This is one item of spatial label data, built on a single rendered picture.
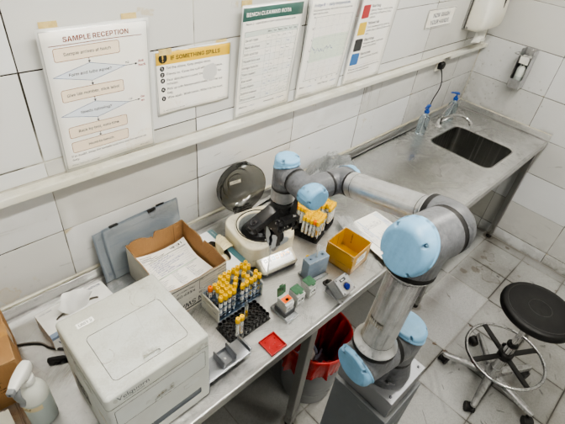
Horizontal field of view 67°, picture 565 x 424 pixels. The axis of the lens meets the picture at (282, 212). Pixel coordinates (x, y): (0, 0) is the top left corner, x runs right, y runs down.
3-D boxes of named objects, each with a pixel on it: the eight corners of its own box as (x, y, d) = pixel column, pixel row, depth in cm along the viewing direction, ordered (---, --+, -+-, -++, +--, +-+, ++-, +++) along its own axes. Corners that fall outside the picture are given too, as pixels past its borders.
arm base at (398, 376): (418, 375, 131) (430, 358, 125) (383, 398, 123) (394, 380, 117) (385, 337, 140) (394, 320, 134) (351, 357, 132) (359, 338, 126)
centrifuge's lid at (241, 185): (219, 170, 162) (210, 162, 167) (223, 225, 175) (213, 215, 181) (266, 157, 173) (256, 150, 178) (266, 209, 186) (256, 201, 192)
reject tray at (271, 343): (271, 357, 139) (271, 355, 138) (258, 343, 142) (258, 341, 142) (287, 345, 143) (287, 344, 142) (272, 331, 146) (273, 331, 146)
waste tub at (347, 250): (349, 276, 171) (354, 258, 165) (323, 258, 177) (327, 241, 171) (366, 260, 179) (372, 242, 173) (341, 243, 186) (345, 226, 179)
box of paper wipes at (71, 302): (56, 350, 132) (46, 326, 124) (39, 327, 138) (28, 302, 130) (121, 310, 147) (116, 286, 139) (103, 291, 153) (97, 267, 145)
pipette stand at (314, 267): (308, 285, 165) (312, 267, 159) (298, 273, 169) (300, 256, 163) (327, 275, 170) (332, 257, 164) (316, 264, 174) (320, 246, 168)
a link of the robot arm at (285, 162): (285, 166, 116) (268, 151, 121) (282, 198, 123) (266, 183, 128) (308, 160, 120) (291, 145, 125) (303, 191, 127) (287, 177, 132)
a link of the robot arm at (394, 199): (502, 200, 91) (345, 154, 128) (472, 214, 86) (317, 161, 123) (493, 247, 96) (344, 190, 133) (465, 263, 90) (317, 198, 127)
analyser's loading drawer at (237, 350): (198, 394, 124) (197, 385, 121) (185, 378, 128) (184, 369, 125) (250, 354, 136) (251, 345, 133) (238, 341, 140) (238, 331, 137)
